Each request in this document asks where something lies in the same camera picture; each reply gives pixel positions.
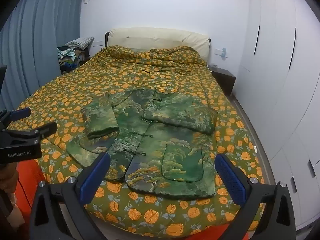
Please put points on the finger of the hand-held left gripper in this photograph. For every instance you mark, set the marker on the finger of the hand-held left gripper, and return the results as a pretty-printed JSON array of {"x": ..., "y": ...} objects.
[
  {"x": 21, "y": 113},
  {"x": 47, "y": 129}
]

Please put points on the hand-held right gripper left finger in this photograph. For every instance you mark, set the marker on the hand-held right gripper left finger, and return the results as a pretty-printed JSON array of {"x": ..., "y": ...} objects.
[{"x": 93, "y": 177}]

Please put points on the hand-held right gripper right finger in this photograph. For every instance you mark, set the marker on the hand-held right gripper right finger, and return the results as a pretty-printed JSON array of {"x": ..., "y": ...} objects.
[{"x": 230, "y": 180}]

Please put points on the green printed padded jacket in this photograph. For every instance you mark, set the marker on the green printed padded jacket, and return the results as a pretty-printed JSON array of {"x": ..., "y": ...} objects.
[{"x": 150, "y": 140}]

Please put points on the person's left forearm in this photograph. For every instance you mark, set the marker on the person's left forearm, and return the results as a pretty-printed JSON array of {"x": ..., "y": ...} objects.
[{"x": 8, "y": 180}]

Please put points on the pile of clothes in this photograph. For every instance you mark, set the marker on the pile of clothes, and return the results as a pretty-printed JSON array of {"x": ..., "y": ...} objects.
[{"x": 67, "y": 60}]

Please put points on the orange bed sheet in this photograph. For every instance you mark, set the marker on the orange bed sheet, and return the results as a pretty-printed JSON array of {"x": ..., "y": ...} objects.
[{"x": 27, "y": 180}]

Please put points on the green quilt with orange flowers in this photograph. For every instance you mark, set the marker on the green quilt with orange flowers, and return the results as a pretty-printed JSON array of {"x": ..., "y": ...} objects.
[{"x": 100, "y": 80}]

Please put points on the blue curtain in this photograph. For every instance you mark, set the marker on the blue curtain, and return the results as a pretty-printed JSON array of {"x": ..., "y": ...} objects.
[{"x": 37, "y": 30}]

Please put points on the checked pillow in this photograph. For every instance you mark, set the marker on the checked pillow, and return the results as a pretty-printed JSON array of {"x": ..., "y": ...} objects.
[{"x": 81, "y": 41}]

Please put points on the dark nightstand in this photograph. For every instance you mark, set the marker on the dark nightstand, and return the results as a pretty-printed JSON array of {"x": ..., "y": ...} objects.
[{"x": 223, "y": 78}]

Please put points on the white wardrobe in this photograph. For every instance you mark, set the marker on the white wardrobe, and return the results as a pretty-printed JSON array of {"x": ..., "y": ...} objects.
[{"x": 275, "y": 55}]

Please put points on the cream padded headboard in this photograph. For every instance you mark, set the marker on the cream padded headboard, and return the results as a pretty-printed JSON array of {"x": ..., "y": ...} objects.
[{"x": 150, "y": 38}]

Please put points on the white wall switch plate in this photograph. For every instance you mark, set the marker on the white wall switch plate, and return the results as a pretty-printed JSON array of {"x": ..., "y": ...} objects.
[{"x": 97, "y": 43}]

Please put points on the wall socket with blue plug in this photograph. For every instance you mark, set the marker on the wall socket with blue plug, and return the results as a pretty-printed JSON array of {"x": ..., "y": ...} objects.
[{"x": 221, "y": 53}]

